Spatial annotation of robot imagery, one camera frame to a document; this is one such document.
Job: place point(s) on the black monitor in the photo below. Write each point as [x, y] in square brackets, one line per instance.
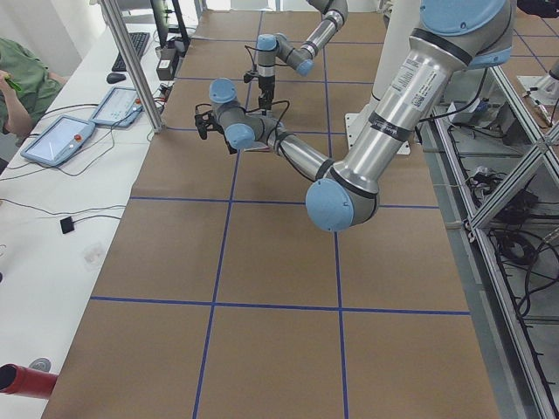
[162, 15]

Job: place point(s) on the near teach pendant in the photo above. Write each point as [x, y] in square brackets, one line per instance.
[59, 142]

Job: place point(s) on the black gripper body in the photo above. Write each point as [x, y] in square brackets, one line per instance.
[265, 85]
[209, 122]

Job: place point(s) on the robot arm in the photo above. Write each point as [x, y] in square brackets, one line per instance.
[444, 37]
[269, 47]

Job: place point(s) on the blue tape line lengthwise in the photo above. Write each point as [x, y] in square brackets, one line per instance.
[340, 312]

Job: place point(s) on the teach pendant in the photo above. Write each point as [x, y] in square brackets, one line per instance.
[59, 142]
[119, 108]

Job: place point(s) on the aluminium frame post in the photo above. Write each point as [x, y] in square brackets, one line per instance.
[125, 47]

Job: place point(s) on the seated person in green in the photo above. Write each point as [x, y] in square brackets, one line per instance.
[28, 88]

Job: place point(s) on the far teach pendant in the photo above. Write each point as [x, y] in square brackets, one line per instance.
[119, 108]

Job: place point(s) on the pink and blue towel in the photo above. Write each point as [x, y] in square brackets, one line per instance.
[257, 147]

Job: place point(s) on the black computer mouse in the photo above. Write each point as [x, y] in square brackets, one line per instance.
[115, 77]

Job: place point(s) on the blue tape line crosswise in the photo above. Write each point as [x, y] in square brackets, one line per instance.
[178, 302]

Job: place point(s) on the red cylinder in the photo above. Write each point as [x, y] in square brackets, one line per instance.
[28, 382]

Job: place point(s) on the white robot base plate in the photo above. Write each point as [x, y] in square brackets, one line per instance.
[358, 127]

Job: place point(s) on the black box with label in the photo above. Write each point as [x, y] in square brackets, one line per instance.
[167, 64]

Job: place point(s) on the small black square pad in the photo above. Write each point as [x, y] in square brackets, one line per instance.
[67, 225]

